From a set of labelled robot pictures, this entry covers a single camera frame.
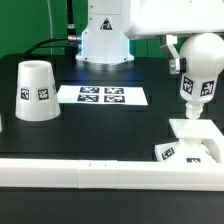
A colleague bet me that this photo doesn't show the black cable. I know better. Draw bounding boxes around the black cable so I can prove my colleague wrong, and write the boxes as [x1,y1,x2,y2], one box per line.
[24,36,83,56]

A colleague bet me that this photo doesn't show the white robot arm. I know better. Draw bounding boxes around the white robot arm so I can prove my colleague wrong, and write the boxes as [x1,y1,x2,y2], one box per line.
[76,0,224,74]

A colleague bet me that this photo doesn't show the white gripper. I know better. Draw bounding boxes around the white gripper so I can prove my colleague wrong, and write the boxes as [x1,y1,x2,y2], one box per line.
[121,0,224,74]

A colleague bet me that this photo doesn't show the black vertical cable post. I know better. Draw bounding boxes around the black vertical cable post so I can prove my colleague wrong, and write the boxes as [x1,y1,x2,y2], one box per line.
[66,0,77,56]

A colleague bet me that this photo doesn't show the white front fence bar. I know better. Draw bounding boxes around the white front fence bar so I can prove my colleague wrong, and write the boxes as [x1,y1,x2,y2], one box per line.
[0,158,224,191]

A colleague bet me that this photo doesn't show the white lamp base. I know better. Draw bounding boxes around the white lamp base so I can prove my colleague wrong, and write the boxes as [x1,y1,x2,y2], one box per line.
[155,119,224,164]

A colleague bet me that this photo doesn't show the white conical lamp shade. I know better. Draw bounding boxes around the white conical lamp shade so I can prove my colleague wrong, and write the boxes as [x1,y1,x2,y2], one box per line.
[15,60,60,121]

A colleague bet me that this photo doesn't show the white lamp bulb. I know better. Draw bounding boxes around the white lamp bulb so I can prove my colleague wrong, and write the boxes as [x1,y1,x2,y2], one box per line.
[180,33,224,119]

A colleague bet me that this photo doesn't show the white left fence piece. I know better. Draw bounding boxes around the white left fence piece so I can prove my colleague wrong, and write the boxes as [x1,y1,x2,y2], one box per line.
[0,113,3,133]

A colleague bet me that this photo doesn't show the white marker sheet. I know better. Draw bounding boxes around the white marker sheet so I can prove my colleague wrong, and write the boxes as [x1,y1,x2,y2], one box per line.
[58,85,148,106]

